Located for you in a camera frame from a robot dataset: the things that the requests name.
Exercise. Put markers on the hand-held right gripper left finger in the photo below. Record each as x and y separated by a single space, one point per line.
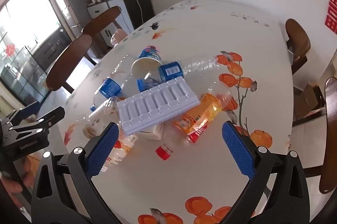
101 151

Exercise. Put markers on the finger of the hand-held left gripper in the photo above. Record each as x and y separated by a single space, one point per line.
26 131
55 113

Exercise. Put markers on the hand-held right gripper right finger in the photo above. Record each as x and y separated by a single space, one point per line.
238 151

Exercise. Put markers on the white bottle with red label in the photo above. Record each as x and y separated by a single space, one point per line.
123 145

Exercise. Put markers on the clear bottle with milky residue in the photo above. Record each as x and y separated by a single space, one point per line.
102 113

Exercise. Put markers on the orange label bottle red cap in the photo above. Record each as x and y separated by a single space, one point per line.
202 113

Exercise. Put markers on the white cardboard box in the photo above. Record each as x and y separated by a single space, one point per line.
154 132

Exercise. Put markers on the blue label water bottle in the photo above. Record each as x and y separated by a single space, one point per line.
110 88

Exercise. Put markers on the white ribbed plastic tray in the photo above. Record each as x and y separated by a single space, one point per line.
158 105

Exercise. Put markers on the clear bottle with blue label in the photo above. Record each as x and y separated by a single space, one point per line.
189 65

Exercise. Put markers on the blue paper cup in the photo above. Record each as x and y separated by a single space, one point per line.
147 60

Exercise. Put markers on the person's left hand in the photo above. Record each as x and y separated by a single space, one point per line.
15 181

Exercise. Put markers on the dark wooden chair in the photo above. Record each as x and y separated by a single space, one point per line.
101 20
69 63
330 134
297 40

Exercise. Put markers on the black glass cabinet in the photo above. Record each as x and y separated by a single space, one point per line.
23 71

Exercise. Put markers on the brown cardboard box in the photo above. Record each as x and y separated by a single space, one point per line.
308 102

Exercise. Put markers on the grey refrigerator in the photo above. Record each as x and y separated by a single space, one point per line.
67 0

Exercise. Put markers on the white cabinet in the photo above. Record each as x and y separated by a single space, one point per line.
113 13

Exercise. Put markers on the red wall decoration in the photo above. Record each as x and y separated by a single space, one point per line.
332 6

